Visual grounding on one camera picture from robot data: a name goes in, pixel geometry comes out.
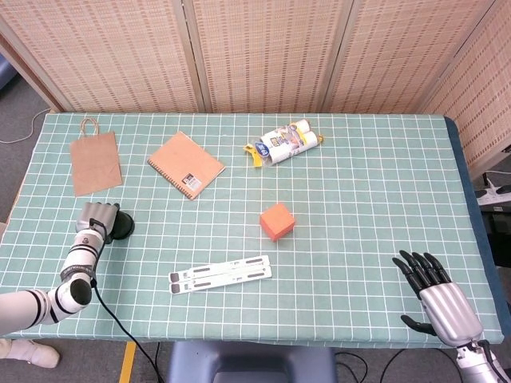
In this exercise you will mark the pack of trash bag rolls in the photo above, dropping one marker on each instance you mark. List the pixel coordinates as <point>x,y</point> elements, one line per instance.
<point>283,143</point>

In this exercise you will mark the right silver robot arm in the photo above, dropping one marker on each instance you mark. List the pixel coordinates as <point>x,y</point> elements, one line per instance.
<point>473,363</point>

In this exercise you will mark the kraft spiral notebook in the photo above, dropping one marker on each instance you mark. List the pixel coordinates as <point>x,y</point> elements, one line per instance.
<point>183,163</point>

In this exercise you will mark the green checked tablecloth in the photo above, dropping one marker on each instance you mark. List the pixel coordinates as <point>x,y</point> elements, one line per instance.
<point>359,199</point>

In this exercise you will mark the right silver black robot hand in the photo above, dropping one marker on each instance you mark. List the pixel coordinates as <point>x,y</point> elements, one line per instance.
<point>451,315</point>

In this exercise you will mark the black box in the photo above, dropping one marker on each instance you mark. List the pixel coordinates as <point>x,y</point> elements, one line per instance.
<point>501,239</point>

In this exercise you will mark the orange cube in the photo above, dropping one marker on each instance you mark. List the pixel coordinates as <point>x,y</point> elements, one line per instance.
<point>277,223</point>

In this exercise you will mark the yellow floor tape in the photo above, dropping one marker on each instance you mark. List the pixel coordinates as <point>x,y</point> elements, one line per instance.
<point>125,372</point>

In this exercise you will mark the brown paper bag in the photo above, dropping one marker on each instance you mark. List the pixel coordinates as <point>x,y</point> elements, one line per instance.
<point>96,167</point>

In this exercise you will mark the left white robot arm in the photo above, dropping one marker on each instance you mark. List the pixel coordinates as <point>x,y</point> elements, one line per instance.
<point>76,259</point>

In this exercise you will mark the white folding laptop stand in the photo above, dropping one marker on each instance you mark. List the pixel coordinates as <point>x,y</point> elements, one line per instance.
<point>219,275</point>

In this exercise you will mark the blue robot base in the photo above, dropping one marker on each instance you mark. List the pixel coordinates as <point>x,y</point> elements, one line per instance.
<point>251,359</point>

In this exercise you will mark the bamboo folding screen panel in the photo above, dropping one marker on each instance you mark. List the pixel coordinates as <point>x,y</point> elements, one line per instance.
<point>399,52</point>
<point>100,52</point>
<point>271,52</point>
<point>487,99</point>

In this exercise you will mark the white shoe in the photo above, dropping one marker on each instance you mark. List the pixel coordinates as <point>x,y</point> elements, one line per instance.
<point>36,353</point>

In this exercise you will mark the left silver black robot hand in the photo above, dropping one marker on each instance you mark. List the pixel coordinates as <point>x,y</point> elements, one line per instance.
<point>96,217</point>

